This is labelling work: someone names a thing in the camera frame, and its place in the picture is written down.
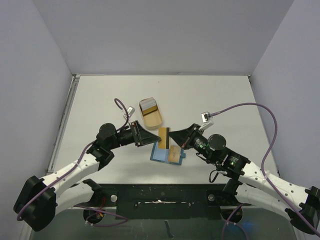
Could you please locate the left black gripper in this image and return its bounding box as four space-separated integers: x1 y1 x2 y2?
108 120 161 150

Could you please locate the gold credit card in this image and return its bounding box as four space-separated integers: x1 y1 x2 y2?
168 145 181 164
158 127 171 150

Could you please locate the blue leather card holder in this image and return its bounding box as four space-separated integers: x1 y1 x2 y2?
150 142 186 166

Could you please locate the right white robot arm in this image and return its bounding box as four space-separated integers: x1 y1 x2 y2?
168 124 320 235

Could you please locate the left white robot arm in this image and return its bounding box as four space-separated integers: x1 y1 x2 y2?
13 120 161 232

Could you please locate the stack of credit cards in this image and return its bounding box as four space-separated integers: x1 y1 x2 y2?
139 97 157 111

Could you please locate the beige oval tray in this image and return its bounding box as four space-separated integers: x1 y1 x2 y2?
139 102 163 130

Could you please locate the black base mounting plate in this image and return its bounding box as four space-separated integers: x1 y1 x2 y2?
80 179 240 220

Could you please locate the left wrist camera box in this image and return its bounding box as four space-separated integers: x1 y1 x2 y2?
122 106 136 120

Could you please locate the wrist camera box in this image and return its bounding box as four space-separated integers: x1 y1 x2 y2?
122 106 136 120
199 112 214 131

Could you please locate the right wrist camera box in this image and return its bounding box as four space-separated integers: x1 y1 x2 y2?
199 112 214 131

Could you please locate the aluminium left side rail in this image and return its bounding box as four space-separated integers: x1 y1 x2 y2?
45 74 81 176

